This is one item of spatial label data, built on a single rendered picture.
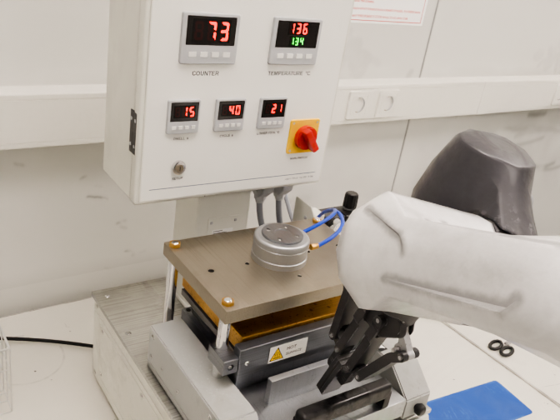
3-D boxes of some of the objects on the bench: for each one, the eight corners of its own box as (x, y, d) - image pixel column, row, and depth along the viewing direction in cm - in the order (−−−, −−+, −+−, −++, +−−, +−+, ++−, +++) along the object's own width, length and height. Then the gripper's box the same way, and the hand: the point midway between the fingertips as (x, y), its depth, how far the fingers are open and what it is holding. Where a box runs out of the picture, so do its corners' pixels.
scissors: (507, 360, 137) (508, 357, 136) (484, 347, 140) (485, 344, 140) (532, 338, 147) (533, 336, 146) (511, 327, 150) (512, 324, 150)
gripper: (352, 233, 70) (281, 352, 85) (420, 329, 63) (329, 441, 78) (401, 224, 74) (325, 340, 89) (470, 313, 67) (375, 422, 82)
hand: (337, 372), depth 81 cm, fingers closed
